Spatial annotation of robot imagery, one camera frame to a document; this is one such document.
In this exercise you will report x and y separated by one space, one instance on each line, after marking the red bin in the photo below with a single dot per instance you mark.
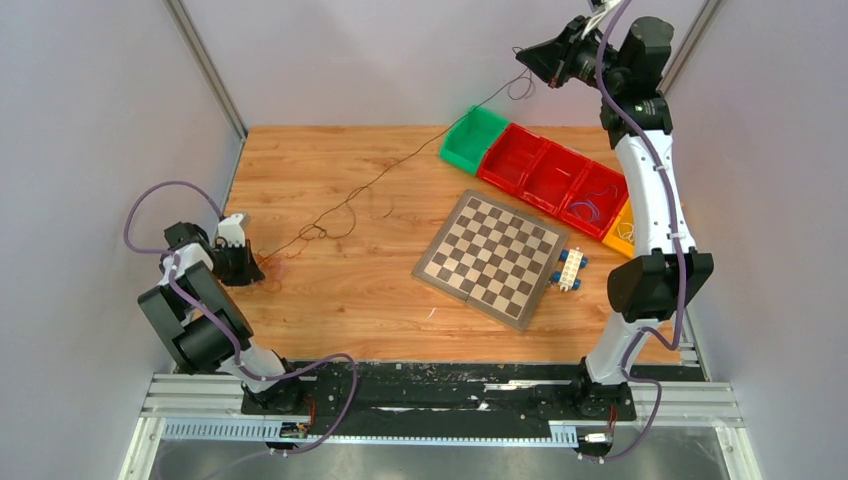
508 161
593 203
551 176

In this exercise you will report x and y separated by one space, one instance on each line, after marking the yellow plastic bin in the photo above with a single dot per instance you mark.
620 236

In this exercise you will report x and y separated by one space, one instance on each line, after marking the red bin middle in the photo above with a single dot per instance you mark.
551 176

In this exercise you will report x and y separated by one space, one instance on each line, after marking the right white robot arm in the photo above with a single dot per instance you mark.
667 269

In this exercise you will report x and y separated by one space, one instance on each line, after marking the green plastic bin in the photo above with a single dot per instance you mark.
468 141

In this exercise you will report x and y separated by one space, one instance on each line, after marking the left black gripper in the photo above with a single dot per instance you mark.
250 272

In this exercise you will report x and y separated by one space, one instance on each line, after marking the wooden chessboard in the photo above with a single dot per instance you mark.
493 258

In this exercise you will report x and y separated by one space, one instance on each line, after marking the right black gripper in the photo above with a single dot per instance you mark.
551 60

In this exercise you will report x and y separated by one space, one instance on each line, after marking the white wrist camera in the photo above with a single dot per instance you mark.
232 230
603 6

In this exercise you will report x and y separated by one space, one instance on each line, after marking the white blue toy block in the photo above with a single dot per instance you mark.
566 278

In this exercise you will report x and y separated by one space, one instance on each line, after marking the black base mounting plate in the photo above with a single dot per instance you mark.
448 400

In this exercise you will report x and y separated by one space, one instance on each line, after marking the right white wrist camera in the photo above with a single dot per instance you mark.
603 6

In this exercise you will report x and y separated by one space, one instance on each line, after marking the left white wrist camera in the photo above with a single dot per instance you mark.
232 230

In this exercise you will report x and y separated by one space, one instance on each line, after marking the aluminium frame rail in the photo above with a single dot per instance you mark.
181 408

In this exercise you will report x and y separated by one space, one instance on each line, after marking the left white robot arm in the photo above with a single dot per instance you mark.
201 326

